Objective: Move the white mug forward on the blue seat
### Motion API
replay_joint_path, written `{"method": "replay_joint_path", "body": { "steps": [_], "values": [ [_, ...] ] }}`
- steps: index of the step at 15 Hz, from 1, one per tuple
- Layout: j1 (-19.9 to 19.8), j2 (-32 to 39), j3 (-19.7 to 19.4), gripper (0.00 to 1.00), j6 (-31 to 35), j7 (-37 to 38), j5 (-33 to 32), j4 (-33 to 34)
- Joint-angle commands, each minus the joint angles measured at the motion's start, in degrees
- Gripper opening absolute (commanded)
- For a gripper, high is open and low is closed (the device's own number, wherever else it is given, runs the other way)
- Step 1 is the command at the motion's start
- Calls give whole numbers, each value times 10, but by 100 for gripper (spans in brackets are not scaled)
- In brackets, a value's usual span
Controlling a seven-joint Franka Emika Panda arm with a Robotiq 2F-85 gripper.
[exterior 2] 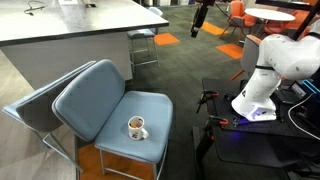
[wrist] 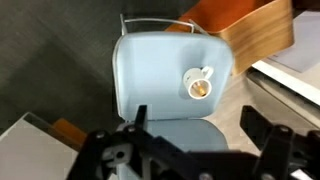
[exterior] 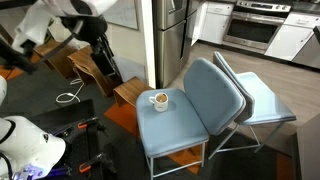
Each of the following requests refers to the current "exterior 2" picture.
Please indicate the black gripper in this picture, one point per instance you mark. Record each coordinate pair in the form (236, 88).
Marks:
(201, 15)

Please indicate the white printed mug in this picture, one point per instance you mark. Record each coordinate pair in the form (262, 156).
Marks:
(136, 130)

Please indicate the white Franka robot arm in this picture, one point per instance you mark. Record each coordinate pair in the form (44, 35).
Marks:
(283, 56)

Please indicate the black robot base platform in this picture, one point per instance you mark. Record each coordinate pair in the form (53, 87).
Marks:
(253, 143)

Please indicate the grey metal stool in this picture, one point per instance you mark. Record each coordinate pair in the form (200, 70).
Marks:
(141, 33)

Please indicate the grey chair with orange edge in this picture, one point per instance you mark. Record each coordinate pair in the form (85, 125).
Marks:
(249, 53)

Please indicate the black orange clamp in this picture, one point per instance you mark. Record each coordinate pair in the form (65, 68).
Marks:
(216, 121)
(205, 98)

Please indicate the round white table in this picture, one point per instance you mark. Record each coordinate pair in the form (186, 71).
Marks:
(269, 14)

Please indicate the small black device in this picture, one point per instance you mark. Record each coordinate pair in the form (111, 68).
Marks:
(90, 5)

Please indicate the black slanted pole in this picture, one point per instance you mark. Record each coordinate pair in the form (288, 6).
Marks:
(306, 21)

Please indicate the blue cushioned chair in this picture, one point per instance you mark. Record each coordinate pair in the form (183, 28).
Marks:
(96, 100)
(33, 106)

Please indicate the blue black box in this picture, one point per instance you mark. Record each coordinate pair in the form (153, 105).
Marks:
(311, 87)

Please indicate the grey counter table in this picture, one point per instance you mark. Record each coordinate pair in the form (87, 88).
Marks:
(66, 26)

